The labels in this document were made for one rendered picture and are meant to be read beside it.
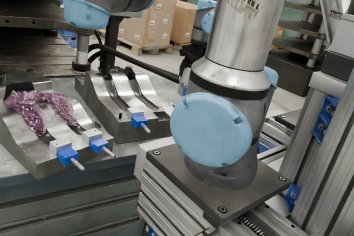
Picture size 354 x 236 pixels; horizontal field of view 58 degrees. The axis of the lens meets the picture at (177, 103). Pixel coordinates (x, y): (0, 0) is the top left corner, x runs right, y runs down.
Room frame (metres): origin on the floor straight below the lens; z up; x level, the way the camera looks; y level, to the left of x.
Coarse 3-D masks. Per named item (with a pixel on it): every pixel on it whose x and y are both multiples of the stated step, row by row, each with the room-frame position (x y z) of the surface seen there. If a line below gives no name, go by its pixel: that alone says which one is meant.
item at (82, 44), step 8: (48, 32) 2.14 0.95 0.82; (56, 32) 2.17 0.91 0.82; (80, 40) 1.61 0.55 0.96; (88, 40) 1.64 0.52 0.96; (80, 48) 1.61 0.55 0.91; (80, 56) 1.61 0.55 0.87; (72, 64) 1.63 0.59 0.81; (80, 64) 1.60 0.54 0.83; (88, 64) 1.63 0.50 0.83; (80, 72) 1.59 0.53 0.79
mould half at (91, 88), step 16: (80, 80) 1.32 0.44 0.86; (96, 80) 1.20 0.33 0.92; (128, 80) 1.28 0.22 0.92; (144, 80) 1.32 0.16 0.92; (96, 96) 1.13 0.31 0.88; (128, 96) 1.19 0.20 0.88; (96, 112) 1.12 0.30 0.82; (112, 112) 1.02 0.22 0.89; (144, 112) 1.07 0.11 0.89; (112, 128) 1.00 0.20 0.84; (128, 128) 0.98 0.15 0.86; (160, 128) 1.06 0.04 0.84
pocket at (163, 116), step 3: (162, 111) 1.11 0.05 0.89; (156, 114) 1.10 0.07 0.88; (159, 114) 1.10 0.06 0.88; (162, 114) 1.11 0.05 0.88; (165, 114) 1.11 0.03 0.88; (168, 114) 1.09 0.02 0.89; (159, 117) 1.10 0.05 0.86; (162, 117) 1.11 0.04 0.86; (165, 117) 1.10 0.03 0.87; (168, 117) 1.09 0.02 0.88; (159, 120) 1.08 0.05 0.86; (162, 120) 1.06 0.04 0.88; (165, 120) 1.07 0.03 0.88
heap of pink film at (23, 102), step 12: (12, 96) 0.99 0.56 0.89; (24, 96) 0.98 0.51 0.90; (36, 96) 1.01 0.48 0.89; (48, 96) 1.00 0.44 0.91; (60, 96) 0.98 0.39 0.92; (12, 108) 0.90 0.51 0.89; (24, 108) 0.87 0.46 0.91; (36, 108) 0.90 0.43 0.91; (60, 108) 0.94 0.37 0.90; (72, 108) 0.97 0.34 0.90; (24, 120) 0.85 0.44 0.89; (36, 120) 0.86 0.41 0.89; (72, 120) 0.94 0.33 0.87; (36, 132) 0.83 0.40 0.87
